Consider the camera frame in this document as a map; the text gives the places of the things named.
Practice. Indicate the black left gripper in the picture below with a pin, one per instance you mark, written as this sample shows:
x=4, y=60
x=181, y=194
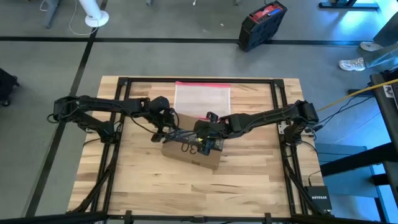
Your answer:
x=166, y=123

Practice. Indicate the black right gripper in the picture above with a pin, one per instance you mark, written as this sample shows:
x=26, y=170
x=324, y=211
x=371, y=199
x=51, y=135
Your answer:
x=210, y=130

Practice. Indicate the black printed packing tape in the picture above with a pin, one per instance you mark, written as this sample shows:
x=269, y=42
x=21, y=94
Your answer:
x=183, y=135

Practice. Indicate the brown cardboard shipping box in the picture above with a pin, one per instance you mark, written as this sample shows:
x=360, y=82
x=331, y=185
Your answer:
x=186, y=155

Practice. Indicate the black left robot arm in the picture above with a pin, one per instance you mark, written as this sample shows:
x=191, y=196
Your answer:
x=102, y=104

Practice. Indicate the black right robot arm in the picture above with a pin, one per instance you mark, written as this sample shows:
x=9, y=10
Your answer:
x=264, y=119

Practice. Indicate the white pouch with pink edges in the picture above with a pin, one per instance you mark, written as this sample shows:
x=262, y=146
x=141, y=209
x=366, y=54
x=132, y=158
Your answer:
x=202, y=99

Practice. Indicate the grey metal mounting plate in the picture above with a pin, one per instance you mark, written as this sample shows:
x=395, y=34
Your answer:
x=281, y=129

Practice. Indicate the black and red tool case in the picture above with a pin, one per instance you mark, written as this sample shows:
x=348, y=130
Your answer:
x=261, y=26

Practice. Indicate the black rig beam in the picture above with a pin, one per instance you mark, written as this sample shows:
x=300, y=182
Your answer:
x=62, y=217

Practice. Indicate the black wheeled cart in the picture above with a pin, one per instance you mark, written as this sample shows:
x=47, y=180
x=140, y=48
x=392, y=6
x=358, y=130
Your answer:
x=6, y=87

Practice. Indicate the grey desk leg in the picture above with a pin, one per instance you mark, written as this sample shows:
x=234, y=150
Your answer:
x=52, y=12

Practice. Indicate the black desk foot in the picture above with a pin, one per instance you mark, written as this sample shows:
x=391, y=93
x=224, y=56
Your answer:
x=348, y=4

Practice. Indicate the black Netgear network switch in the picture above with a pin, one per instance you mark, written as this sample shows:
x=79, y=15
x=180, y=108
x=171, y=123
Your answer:
x=318, y=197

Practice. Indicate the white pedestal stand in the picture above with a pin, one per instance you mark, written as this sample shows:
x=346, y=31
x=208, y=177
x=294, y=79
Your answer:
x=93, y=14

